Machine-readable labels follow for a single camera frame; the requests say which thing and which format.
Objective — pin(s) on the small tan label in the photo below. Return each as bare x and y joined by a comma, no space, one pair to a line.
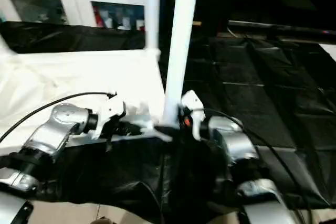
197,23

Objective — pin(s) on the white jar blue print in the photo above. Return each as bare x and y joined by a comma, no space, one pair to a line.
123,23

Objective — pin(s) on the dark grey robot foot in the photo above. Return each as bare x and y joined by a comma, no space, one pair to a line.
102,220

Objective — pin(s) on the red packet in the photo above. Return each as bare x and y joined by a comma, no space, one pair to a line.
98,18

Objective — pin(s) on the white plastic table top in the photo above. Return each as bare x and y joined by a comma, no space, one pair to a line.
65,72

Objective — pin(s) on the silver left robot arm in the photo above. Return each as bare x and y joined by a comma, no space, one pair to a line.
57,129

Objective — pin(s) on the black plastic mat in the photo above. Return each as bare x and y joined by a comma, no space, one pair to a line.
262,90

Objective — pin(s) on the white plastic table leg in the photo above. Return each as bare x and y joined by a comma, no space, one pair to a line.
181,37
5,48
152,11

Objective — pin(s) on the long black bar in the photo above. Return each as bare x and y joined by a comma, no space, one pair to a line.
283,27

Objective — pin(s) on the white flat board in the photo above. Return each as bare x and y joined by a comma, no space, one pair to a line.
329,51

